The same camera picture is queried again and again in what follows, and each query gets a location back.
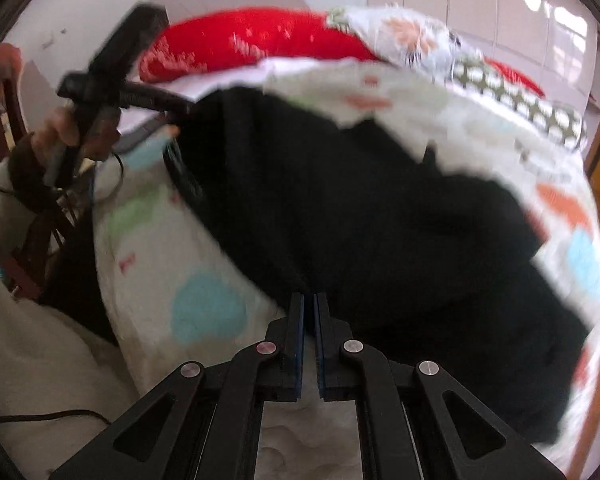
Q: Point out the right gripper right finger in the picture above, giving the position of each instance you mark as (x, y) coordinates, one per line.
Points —
(417, 422)

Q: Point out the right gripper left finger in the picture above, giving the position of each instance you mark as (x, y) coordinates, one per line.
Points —
(200, 422)

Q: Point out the black pants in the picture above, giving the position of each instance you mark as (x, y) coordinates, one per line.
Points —
(422, 265)

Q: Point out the left forearm white sleeve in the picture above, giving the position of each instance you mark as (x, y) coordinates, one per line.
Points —
(66, 380)

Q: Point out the left hand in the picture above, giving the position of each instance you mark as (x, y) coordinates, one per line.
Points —
(60, 128)

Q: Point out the red long pillow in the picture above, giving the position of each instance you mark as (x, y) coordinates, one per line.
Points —
(234, 38)

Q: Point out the heart patterned quilt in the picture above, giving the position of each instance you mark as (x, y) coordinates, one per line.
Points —
(171, 295)

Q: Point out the floral white pillow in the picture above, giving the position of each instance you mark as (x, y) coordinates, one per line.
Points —
(405, 38)

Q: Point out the green hedgehog bolster pillow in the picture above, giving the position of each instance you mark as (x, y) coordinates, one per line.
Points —
(561, 123)

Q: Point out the white wardrobe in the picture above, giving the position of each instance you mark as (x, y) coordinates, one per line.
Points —
(556, 43)

